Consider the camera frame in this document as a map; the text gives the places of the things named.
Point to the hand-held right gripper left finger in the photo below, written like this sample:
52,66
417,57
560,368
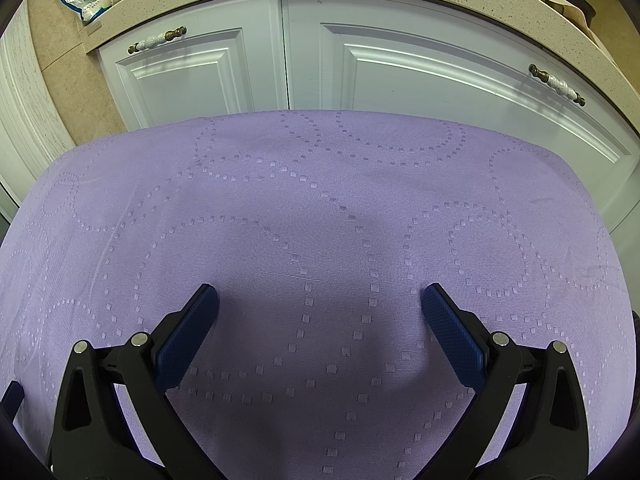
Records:
185,340

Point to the narrow white cabinet door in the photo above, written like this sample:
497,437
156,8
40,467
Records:
175,85

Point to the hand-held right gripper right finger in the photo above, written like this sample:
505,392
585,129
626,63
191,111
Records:
452,340

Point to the wide white drawer front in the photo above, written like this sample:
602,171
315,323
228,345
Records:
425,75

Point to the white door frame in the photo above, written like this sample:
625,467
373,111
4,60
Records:
20,110

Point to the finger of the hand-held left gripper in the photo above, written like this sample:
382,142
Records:
12,396

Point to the purple patterned tablecloth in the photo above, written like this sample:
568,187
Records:
320,210

